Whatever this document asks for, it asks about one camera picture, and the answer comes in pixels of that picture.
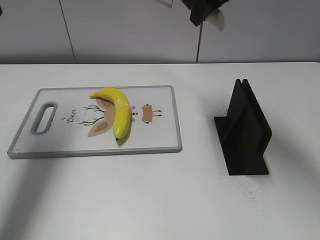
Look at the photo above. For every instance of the yellow plastic banana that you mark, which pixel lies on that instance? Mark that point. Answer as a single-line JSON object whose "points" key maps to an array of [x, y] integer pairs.
{"points": [[123, 117]]}

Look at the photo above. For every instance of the black knife stand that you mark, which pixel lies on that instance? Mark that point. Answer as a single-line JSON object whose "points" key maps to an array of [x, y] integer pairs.
{"points": [[244, 133]]}

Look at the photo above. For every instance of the grey rimmed white cutting board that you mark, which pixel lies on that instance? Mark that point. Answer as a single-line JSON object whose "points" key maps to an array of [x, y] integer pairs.
{"points": [[66, 122]]}

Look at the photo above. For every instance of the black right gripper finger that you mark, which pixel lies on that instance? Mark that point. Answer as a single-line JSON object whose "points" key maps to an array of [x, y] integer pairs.
{"points": [[200, 10]]}

